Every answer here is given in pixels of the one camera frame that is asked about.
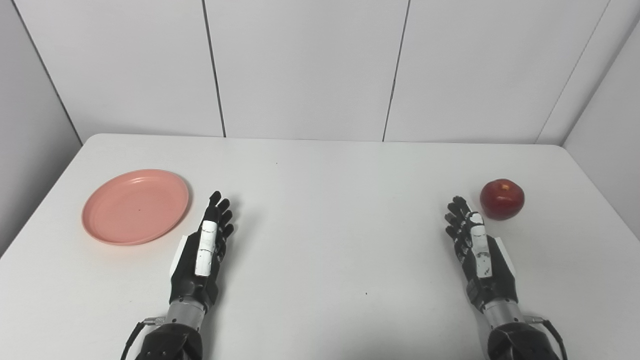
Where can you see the red apple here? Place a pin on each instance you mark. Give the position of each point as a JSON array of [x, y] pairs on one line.
[[501, 201]]

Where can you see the pink plastic plate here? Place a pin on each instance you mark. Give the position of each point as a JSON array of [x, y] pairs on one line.
[[135, 207]]

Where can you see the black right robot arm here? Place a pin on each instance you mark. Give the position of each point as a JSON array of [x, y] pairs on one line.
[[520, 342]]

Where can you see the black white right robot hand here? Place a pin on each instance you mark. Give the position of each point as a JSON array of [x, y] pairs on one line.
[[492, 277]]

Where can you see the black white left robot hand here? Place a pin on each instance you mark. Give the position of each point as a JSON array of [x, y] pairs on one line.
[[192, 270]]

